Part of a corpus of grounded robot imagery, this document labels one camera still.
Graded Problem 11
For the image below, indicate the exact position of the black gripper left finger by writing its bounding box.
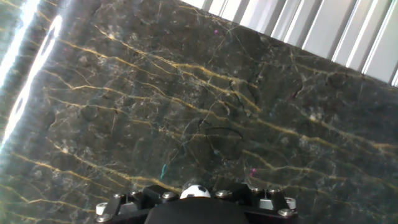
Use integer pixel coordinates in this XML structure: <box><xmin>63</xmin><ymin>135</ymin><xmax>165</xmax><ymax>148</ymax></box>
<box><xmin>95</xmin><ymin>185</ymin><xmax>181</xmax><ymax>224</ymax></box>

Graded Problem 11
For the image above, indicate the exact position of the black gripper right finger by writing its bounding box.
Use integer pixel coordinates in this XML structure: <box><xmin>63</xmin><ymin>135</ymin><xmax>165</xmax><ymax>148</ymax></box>
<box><xmin>211</xmin><ymin>182</ymin><xmax>299</xmax><ymax>218</ymax></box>

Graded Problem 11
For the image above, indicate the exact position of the small soccer ball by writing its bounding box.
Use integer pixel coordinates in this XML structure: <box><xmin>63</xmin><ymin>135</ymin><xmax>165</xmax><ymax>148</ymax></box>
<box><xmin>179</xmin><ymin>184</ymin><xmax>211</xmax><ymax>200</ymax></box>

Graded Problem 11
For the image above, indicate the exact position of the black gold-veined marble mat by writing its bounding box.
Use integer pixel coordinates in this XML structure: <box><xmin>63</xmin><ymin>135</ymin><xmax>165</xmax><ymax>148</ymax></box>
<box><xmin>0</xmin><ymin>0</ymin><xmax>398</xmax><ymax>224</ymax></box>

